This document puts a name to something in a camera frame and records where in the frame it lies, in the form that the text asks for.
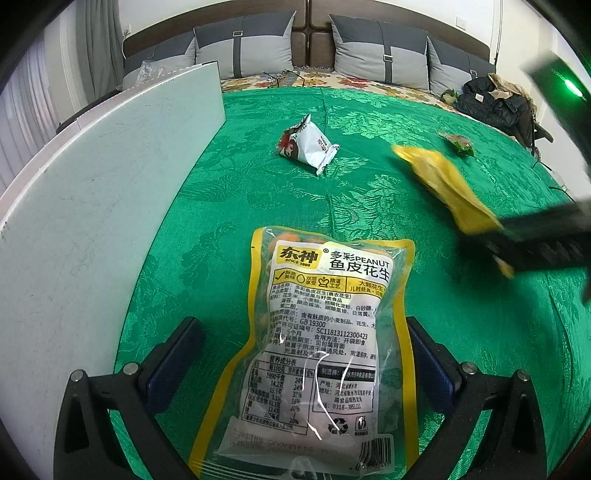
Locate clear plastic bag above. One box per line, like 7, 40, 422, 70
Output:
136, 59, 175, 86

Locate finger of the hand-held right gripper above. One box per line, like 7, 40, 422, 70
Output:
480, 232, 591, 302
501, 198, 591, 240

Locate grey pillow with strap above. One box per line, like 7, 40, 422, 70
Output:
427, 36, 497, 97
328, 14, 432, 86
193, 10, 297, 80
121, 37, 199, 90

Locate yellow-edged clear peanut packet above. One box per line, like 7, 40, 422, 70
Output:
188, 225, 421, 480

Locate yellow snack packet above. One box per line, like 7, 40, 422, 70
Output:
392, 144, 515, 278

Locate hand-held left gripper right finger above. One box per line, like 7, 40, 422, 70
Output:
402, 316, 548, 480

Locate white and brown snack packet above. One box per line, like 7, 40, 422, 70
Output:
276, 114, 340, 177

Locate small green snack packet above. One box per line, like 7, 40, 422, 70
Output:
438, 130, 476, 158

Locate white sheer curtain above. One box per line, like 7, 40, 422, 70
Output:
0, 60, 63, 185

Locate black jacket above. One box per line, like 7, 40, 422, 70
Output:
455, 74, 539, 145

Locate white cardboard box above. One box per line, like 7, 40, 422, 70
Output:
0, 61, 227, 425

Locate green patterned blanket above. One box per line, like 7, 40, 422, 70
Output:
108, 87, 591, 480

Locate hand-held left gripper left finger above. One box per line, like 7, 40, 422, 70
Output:
54, 316, 205, 480

